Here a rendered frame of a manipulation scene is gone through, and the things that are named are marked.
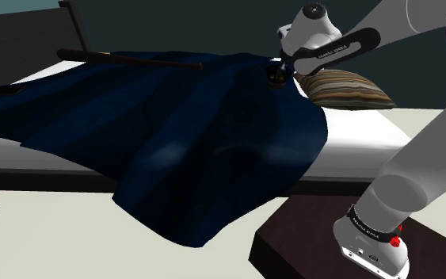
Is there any brown striped pillow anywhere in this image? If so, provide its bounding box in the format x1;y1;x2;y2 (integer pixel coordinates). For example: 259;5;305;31
293;69;397;112

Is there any black bed with white mattress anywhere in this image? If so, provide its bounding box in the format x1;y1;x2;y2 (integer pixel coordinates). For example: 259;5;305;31
0;0;414;224

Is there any dark blue blanket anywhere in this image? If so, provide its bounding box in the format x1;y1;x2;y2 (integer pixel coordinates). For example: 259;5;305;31
0;51;329;249

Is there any dark wooden baseball bat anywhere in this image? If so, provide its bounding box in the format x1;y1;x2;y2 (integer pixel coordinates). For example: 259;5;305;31
56;48;204;73

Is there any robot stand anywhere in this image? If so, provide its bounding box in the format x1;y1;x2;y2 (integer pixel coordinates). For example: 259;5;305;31
247;194;446;279

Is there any black flat tablet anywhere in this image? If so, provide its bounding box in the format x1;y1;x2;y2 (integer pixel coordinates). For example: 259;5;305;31
0;84;28;98

